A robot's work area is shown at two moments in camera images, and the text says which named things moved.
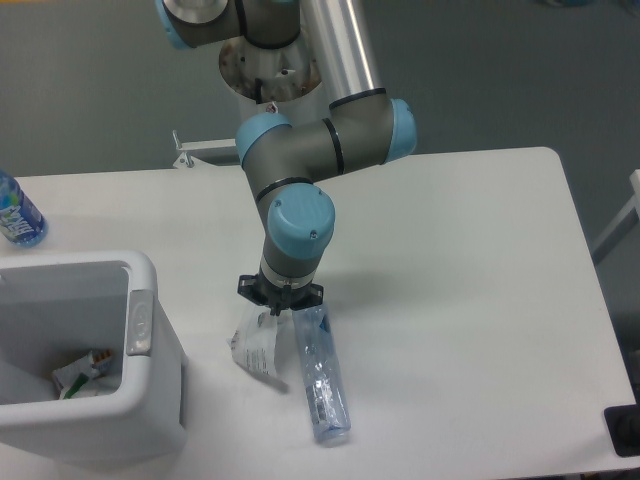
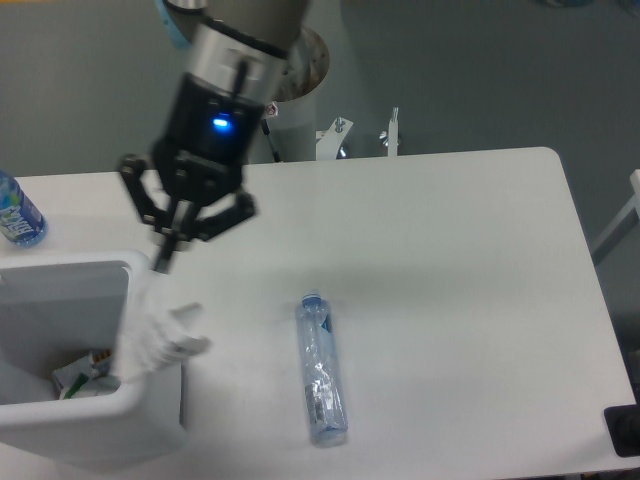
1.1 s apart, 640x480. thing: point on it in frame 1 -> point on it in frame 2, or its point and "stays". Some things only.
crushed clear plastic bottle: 322,374 stays
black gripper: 278,297 -> 202,145
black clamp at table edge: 623,424 stays
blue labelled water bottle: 20,222 stays
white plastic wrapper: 253,346 -> 150,337
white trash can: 57,308 stays
